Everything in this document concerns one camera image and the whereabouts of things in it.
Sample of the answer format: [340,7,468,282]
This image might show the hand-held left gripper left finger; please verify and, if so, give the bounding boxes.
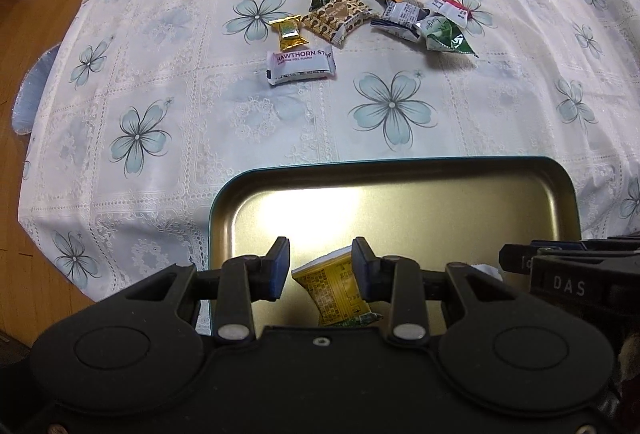
[125,236,292,348]

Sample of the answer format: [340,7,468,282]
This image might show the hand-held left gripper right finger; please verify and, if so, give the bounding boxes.
[351,237,521,346]

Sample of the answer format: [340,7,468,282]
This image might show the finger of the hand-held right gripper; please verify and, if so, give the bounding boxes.
[499,245,538,274]
[530,239,590,251]

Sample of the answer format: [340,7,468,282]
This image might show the yellow snack packet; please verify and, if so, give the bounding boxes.
[291,245,385,327]

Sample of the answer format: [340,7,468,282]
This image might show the gold tin tray teal rim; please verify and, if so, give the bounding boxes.
[209,156,582,340]

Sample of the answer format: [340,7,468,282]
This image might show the white snack packet pink print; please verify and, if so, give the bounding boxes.
[265,49,337,87]

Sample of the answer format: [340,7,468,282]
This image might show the gold candy packet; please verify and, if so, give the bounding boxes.
[268,15,303,52]

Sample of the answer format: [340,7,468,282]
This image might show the pale green snack packet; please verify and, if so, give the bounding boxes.
[416,14,453,37]

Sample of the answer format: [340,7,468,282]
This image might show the brown patterned snack packet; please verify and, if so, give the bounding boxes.
[301,0,379,47]

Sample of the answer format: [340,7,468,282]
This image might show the white and blue snack packet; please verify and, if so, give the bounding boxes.
[370,0,426,42]

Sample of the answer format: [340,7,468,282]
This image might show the red and white snack packet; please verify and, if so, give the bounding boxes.
[431,0,473,22]

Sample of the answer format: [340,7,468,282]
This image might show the white floral lace tablecloth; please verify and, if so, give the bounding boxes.
[17,0,640,332]

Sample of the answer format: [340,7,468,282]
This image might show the pale blue cushion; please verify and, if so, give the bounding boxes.
[12,45,61,136]

